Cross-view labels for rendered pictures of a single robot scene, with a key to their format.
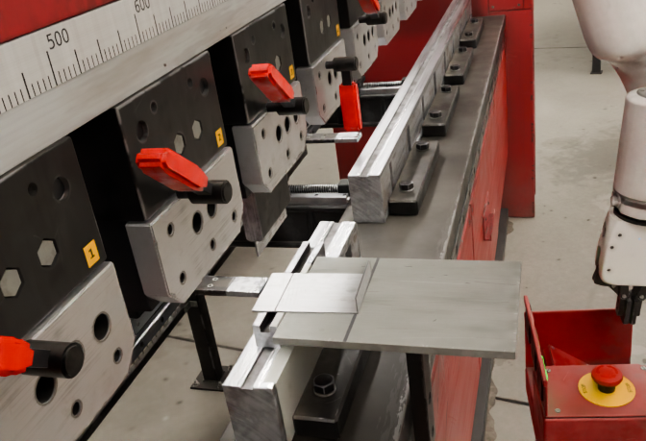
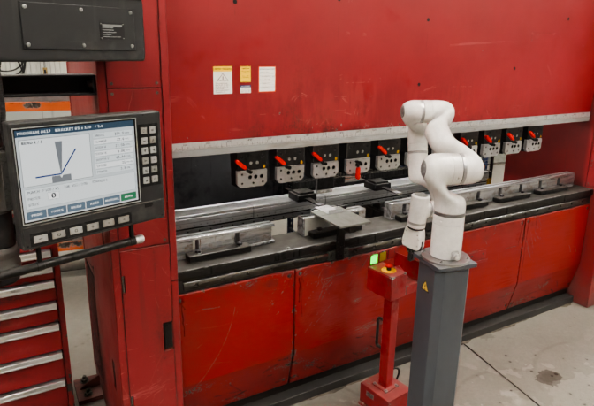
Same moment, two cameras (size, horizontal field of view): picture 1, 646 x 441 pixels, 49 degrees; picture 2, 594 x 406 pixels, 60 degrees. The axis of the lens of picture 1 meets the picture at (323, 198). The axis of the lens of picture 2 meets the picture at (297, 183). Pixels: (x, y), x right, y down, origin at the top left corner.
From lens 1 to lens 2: 1.98 m
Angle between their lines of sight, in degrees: 39
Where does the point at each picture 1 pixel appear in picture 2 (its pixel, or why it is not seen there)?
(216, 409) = not seen: hidden behind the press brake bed
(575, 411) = (375, 269)
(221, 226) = (294, 176)
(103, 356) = (260, 180)
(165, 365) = not seen: hidden behind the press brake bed
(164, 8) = (294, 138)
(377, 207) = (389, 214)
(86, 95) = (271, 146)
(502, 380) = (475, 341)
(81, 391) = (255, 181)
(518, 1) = not seen: outside the picture
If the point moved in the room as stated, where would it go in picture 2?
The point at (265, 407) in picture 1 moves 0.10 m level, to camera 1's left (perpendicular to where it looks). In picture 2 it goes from (301, 223) to (286, 218)
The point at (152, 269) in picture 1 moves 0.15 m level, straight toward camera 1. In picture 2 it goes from (276, 174) to (260, 181)
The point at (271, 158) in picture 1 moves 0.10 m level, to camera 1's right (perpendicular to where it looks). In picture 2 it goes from (318, 172) to (334, 175)
